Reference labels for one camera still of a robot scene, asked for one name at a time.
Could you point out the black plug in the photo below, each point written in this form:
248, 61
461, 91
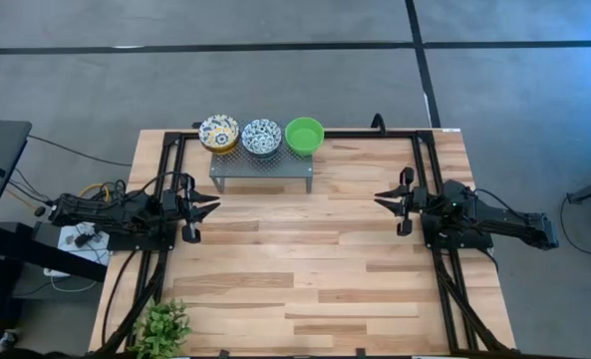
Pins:
83, 239

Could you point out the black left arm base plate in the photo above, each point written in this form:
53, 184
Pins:
125, 243

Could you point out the grey perforated metal shelf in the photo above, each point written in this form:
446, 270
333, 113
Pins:
255, 167

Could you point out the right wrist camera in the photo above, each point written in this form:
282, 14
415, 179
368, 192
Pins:
420, 199

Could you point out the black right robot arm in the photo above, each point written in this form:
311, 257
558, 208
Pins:
504, 224

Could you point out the small black round object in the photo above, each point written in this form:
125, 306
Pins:
39, 211

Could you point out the green artificial plant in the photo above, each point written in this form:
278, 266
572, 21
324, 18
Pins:
160, 329

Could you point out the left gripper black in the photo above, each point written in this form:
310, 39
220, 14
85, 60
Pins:
189, 214

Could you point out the black caster wheel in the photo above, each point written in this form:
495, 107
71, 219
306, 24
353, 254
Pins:
8, 339

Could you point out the black desk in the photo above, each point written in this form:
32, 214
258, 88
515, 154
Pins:
1, 144

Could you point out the blue white patterned mini bowl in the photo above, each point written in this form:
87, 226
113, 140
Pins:
261, 135

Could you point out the white sticker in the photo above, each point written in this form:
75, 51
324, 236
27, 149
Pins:
452, 130

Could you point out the white power adapter box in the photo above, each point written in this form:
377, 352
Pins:
83, 254

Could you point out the small black clamp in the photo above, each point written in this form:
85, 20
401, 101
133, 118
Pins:
361, 353
223, 354

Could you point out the white power strip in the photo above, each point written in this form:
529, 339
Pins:
56, 272

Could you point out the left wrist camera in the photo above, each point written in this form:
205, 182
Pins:
169, 203

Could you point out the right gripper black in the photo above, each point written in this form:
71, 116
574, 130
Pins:
408, 199

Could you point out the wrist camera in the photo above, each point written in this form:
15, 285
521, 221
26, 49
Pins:
169, 203
420, 199

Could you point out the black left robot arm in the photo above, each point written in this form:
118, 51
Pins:
100, 212

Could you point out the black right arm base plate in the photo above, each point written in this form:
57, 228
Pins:
474, 242

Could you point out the black desk stand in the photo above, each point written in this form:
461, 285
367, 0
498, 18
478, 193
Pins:
26, 249

